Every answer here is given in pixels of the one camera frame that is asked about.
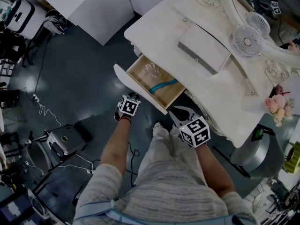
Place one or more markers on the grey striped shirt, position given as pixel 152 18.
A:
pixel 168 191

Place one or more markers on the person's left forearm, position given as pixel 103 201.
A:
pixel 116 144

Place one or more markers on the laptop screen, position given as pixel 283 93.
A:
pixel 12 208

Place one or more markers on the round grey stool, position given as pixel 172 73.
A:
pixel 260 153

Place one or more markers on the clear crumpled plastic wrap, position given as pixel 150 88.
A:
pixel 151 69

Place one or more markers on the yellow-green ribbed container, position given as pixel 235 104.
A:
pixel 293 159

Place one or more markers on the white power strip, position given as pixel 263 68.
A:
pixel 35 97

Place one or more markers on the grey box appliance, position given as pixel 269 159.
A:
pixel 65 140

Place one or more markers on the ornate white mirror frame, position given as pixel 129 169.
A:
pixel 236 3

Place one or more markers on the grey flat box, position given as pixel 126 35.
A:
pixel 204 47

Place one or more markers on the grey crumpled cloth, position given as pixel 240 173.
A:
pixel 55 24

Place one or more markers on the white and black appliance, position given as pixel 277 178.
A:
pixel 24 17

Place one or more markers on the white wooden drawer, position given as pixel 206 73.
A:
pixel 154 88

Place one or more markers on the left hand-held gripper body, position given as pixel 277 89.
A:
pixel 128 107

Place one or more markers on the black device with green light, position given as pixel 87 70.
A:
pixel 259 133

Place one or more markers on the pink flower bouquet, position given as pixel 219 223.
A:
pixel 280 105

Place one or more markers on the person's right forearm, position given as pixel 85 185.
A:
pixel 214 167

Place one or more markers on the white partition boards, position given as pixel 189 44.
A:
pixel 93 10

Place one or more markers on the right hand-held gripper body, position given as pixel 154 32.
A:
pixel 195 132

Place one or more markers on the white dressing table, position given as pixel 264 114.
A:
pixel 161 39

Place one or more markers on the light grey trousers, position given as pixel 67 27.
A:
pixel 161 146

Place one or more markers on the small white desk fan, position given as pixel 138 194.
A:
pixel 246 41

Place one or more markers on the white shoe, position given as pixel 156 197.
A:
pixel 157 125

